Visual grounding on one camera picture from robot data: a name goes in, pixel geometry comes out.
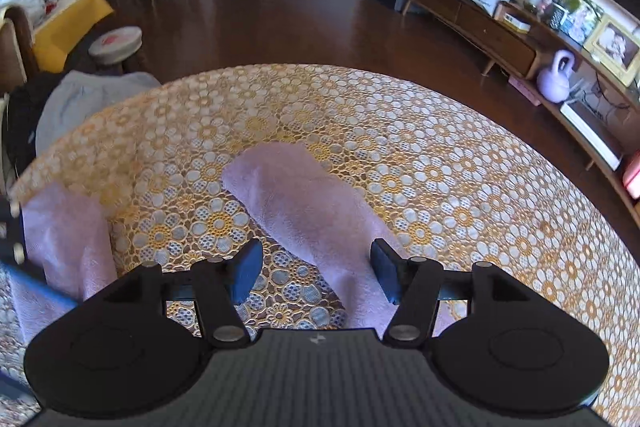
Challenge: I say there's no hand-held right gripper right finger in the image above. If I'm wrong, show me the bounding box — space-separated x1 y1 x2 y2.
370 239 531 349

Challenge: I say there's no grey sweatshirt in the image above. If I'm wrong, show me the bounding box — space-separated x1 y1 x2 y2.
35 69 162 155

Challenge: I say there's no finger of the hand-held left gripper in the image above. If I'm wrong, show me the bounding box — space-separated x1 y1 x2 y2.
0 197 78 309

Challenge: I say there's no pink small case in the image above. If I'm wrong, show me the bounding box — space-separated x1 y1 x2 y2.
622 154 640 200

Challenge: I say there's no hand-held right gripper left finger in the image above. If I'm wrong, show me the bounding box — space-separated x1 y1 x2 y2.
102 238 264 349

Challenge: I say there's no small yellow white box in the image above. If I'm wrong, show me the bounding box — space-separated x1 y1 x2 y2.
492 2 532 32

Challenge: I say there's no green framed photo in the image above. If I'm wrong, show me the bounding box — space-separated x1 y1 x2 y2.
582 14 640 86

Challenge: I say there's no purple kettlebell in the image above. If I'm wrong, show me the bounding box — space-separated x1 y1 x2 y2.
536 50 577 102

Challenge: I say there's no pink towel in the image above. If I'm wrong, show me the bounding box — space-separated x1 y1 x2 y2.
7 143 443 345

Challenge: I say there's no white flat box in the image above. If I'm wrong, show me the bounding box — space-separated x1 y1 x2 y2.
560 99 623 170

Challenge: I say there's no wedding photo print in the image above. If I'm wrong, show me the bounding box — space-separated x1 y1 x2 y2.
560 2 601 45

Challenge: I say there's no pink flat box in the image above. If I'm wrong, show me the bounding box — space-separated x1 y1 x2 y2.
507 76 543 106

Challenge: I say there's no black garment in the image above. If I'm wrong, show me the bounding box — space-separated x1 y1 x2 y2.
5 74 66 178

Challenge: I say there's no wooden sofa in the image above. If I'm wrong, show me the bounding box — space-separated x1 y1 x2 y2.
0 0 96 95

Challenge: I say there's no wooden television cabinet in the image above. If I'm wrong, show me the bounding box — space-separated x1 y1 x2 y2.
400 0 640 228

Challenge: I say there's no round white stool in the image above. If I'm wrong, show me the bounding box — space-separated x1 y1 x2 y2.
89 26 145 74

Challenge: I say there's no yellow blanket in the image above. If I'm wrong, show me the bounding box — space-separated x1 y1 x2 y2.
30 0 116 72

